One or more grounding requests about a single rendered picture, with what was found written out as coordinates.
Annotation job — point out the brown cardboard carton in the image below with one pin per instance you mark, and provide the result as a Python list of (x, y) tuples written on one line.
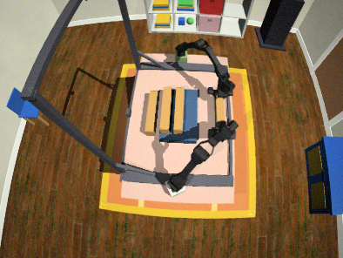
[(151, 114), (179, 111), (166, 111), (219, 110)]

